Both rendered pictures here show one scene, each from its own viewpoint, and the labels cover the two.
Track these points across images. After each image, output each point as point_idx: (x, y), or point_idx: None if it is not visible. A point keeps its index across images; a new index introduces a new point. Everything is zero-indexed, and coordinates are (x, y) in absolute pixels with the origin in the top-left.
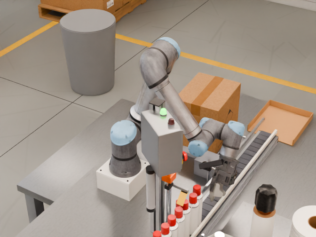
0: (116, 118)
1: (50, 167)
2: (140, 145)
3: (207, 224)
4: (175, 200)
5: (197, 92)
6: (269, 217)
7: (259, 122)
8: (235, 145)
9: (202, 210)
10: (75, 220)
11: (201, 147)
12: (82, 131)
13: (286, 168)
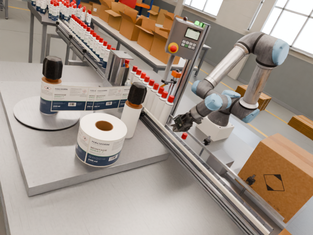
0: None
1: (231, 120)
2: None
3: (157, 127)
4: (190, 139)
5: (290, 147)
6: (125, 101)
7: (274, 209)
8: (198, 104)
9: (170, 132)
10: (187, 108)
11: (193, 82)
12: None
13: (210, 223)
